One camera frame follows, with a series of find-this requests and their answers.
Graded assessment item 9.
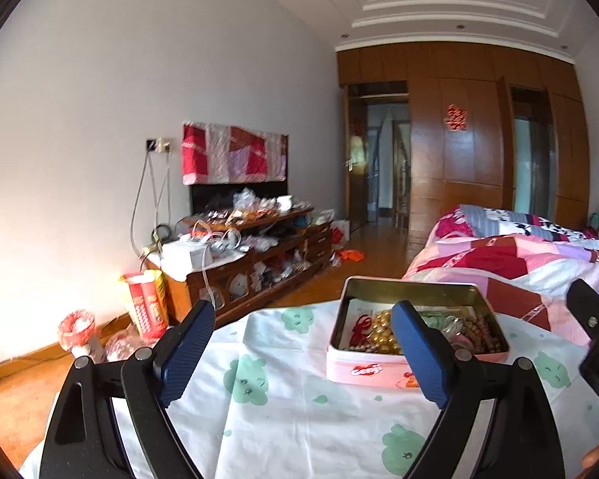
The brown wooden bead bracelet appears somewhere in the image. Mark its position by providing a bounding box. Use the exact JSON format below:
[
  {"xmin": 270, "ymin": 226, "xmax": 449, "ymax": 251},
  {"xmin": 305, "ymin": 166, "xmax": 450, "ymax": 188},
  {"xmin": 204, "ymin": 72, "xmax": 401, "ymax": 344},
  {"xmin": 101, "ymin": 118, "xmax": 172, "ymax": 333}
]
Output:
[{"xmin": 461, "ymin": 316, "xmax": 503, "ymax": 355}]

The pink bangle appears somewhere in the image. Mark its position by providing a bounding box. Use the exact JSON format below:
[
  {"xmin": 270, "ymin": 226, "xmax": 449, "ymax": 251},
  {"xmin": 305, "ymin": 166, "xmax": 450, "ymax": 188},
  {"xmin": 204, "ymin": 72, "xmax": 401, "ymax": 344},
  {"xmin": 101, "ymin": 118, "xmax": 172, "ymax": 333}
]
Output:
[{"xmin": 448, "ymin": 333, "xmax": 474, "ymax": 354}]

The gold pearl bead necklace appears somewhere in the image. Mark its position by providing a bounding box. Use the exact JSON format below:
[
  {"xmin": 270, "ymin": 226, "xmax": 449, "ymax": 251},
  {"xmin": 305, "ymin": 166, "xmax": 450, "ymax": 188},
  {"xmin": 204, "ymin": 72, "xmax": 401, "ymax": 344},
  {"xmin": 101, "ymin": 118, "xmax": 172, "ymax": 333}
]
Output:
[{"xmin": 369, "ymin": 310, "xmax": 404, "ymax": 355}]

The pink metal tin box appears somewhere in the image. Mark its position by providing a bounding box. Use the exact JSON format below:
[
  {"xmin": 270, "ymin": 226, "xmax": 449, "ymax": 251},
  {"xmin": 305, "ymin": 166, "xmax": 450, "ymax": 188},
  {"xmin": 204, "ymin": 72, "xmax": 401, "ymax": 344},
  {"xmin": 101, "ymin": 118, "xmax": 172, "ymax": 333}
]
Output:
[{"xmin": 327, "ymin": 277, "xmax": 510, "ymax": 389}]

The green jade bangle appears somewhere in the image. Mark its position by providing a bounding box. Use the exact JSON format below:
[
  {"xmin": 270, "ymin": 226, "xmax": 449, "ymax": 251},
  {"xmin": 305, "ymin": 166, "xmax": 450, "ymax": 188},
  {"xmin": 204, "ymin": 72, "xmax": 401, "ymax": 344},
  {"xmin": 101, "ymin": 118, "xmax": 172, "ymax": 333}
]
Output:
[{"xmin": 420, "ymin": 311, "xmax": 459, "ymax": 331}]

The person's right hand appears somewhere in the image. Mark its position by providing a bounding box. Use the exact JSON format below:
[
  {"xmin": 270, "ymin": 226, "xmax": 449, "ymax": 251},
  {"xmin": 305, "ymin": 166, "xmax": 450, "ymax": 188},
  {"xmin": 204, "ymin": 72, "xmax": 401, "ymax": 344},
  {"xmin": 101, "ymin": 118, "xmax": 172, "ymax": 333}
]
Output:
[{"xmin": 580, "ymin": 444, "xmax": 599, "ymax": 477}]

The pink patchwork quilt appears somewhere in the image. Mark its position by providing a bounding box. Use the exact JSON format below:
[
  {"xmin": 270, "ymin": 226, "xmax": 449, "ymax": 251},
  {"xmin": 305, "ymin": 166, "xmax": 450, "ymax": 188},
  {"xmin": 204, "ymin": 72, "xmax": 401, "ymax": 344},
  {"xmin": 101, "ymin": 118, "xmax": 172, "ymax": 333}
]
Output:
[{"xmin": 403, "ymin": 204, "xmax": 599, "ymax": 346}]

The crumpled plastic bag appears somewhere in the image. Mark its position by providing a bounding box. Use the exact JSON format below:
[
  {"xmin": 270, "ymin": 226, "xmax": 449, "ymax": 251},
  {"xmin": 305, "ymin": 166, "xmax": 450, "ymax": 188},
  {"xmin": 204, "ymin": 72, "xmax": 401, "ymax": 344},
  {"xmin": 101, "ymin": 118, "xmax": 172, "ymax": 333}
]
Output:
[{"xmin": 105, "ymin": 325, "xmax": 157, "ymax": 362}]

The bin with red bag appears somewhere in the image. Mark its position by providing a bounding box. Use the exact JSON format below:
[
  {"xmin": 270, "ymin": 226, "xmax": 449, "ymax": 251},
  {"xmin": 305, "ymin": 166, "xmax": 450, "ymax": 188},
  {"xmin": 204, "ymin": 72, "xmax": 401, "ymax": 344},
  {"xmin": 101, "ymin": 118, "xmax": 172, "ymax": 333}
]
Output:
[{"xmin": 58, "ymin": 310, "xmax": 106, "ymax": 363}]

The red yellow paper bag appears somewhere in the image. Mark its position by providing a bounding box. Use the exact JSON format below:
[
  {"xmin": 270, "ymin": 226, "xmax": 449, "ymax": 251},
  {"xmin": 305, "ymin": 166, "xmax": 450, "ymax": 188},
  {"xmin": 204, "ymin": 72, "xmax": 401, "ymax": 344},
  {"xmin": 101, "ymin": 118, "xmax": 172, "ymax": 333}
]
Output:
[{"xmin": 120, "ymin": 269, "xmax": 170, "ymax": 340}]

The white green patterned tablecloth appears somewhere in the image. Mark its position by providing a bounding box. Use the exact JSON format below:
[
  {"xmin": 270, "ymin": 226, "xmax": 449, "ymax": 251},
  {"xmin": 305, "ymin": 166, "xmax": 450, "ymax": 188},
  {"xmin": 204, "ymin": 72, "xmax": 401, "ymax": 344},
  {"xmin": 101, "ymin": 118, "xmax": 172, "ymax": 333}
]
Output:
[{"xmin": 19, "ymin": 301, "xmax": 599, "ymax": 479}]

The wooden wardrobe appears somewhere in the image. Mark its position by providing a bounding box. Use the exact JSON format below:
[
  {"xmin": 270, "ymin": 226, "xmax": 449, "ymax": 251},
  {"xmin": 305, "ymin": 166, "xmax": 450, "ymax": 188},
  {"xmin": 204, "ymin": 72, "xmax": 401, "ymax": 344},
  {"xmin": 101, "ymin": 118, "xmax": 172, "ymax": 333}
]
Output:
[{"xmin": 336, "ymin": 42, "xmax": 590, "ymax": 243}]

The white box on cabinet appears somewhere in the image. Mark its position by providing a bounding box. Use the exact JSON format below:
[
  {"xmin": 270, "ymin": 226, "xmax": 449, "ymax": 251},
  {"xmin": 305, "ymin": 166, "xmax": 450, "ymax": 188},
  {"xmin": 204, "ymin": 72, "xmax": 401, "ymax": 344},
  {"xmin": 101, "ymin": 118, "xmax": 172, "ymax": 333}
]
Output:
[{"xmin": 161, "ymin": 240, "xmax": 212, "ymax": 275}]

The wooden tv cabinet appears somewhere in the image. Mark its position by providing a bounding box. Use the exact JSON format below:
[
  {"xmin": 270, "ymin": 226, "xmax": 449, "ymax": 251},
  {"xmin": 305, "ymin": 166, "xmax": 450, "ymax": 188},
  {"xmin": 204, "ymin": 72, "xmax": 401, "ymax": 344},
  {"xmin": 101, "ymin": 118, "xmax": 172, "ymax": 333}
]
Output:
[{"xmin": 146, "ymin": 208, "xmax": 332, "ymax": 327}]

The red double happiness sticker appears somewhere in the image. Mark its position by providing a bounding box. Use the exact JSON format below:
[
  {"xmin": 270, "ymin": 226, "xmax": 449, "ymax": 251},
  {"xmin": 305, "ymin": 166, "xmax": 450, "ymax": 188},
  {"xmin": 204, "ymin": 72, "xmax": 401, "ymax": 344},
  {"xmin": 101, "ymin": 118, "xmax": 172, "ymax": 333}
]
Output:
[{"xmin": 444, "ymin": 104, "xmax": 468, "ymax": 132}]

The orange item on floor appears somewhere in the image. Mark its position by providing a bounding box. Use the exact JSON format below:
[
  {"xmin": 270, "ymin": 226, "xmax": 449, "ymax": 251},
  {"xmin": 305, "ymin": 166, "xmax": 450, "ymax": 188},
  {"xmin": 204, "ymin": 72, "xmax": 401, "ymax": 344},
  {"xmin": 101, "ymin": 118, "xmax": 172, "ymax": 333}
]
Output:
[{"xmin": 339, "ymin": 249, "xmax": 365, "ymax": 263}]

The black television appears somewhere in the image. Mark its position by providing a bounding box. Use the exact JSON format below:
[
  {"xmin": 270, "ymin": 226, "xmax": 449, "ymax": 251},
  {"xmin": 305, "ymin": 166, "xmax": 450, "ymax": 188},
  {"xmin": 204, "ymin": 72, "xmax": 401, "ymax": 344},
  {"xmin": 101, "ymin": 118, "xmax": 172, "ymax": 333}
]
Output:
[{"xmin": 188, "ymin": 180, "xmax": 289, "ymax": 215}]

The red white cloth cover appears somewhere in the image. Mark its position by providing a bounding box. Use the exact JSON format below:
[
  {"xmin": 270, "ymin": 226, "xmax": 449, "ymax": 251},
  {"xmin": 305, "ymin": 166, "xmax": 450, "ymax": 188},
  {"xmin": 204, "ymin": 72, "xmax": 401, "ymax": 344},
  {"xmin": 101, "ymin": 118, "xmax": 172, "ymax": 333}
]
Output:
[{"xmin": 180, "ymin": 122, "xmax": 289, "ymax": 186}]

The wall power socket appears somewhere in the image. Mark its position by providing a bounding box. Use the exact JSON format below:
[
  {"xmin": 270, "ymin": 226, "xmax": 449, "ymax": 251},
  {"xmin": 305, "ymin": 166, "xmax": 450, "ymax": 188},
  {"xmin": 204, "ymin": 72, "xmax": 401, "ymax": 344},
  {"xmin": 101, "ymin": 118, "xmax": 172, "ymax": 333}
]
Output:
[{"xmin": 146, "ymin": 137, "xmax": 172, "ymax": 154}]

